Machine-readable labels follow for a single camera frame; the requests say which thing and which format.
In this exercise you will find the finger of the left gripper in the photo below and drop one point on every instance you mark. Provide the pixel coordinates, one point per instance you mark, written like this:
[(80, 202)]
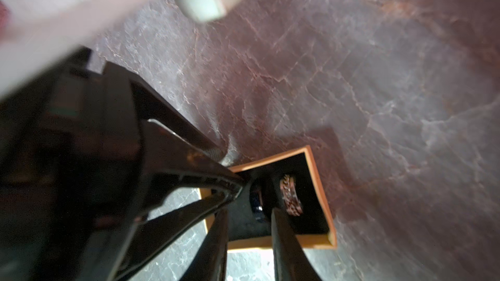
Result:
[(166, 163), (150, 105)]

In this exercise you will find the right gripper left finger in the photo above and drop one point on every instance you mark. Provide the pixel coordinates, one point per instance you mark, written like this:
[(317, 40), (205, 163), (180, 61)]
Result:
[(211, 259)]

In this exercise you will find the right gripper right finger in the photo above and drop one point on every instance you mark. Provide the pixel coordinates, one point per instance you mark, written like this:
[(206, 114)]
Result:
[(290, 262)]

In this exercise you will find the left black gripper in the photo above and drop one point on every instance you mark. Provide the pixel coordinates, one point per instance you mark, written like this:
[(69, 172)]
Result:
[(70, 144)]

